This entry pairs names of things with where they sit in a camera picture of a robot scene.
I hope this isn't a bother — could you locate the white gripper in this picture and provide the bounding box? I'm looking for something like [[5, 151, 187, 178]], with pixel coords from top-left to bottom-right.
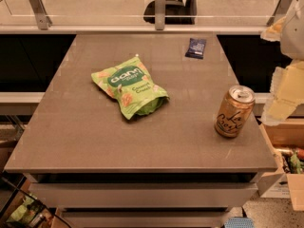
[[260, 0, 304, 126]]

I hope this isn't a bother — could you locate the green rice chip bag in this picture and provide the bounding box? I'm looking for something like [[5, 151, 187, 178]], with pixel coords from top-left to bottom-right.
[[91, 57, 169, 120]]

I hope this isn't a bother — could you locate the gold La Croix can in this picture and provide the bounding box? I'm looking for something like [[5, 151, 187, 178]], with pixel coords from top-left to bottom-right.
[[215, 85, 256, 138]]

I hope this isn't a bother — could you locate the cardboard box with items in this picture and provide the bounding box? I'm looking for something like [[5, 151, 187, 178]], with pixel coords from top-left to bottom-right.
[[258, 119, 304, 211]]

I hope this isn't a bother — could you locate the small blue snack packet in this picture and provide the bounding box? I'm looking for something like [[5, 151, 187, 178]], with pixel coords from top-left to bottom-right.
[[185, 38, 206, 59]]

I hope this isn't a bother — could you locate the black office chair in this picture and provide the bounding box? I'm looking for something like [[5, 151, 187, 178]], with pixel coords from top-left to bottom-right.
[[142, 0, 200, 26]]

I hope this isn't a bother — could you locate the blue mesh object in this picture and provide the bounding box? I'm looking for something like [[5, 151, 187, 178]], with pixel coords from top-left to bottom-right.
[[224, 218, 255, 228]]

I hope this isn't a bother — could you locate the upper grey drawer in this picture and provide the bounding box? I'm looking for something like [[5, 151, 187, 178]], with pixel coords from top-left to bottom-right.
[[29, 182, 257, 208]]

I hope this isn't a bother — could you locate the grey drawer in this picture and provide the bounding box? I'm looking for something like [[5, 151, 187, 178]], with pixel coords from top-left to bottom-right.
[[29, 182, 257, 208], [61, 211, 230, 228]]

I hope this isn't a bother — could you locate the lower grey drawer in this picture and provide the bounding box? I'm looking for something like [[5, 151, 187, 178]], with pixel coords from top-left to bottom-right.
[[61, 211, 230, 228]]

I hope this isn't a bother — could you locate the glass barrier panel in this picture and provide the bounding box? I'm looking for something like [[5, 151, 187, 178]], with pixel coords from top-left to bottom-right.
[[0, 0, 298, 27]]

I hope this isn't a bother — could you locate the green items lower left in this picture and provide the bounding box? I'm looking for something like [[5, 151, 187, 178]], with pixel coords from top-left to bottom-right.
[[6, 196, 43, 225]]

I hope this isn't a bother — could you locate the right metal glass bracket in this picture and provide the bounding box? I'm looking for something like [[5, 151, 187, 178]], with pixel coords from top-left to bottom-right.
[[267, 0, 293, 27]]

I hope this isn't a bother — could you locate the metal glass bracket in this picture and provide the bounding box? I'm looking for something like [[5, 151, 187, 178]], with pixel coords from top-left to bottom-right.
[[267, 0, 293, 27], [155, 0, 165, 30], [28, 0, 52, 30]]

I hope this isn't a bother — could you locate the middle metal glass bracket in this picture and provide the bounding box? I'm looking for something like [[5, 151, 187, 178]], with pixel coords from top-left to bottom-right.
[[155, 0, 165, 30]]

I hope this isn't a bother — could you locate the left metal glass bracket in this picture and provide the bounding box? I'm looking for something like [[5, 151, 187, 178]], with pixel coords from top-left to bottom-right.
[[28, 0, 52, 30]]

